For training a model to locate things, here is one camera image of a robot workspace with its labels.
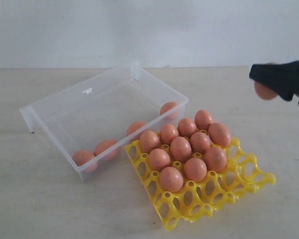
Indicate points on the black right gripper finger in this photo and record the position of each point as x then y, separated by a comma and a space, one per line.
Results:
277, 77

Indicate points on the yellow plastic egg tray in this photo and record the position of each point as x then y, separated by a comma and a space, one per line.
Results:
196, 199

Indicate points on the clear plastic bin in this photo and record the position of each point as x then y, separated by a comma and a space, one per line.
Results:
95, 114

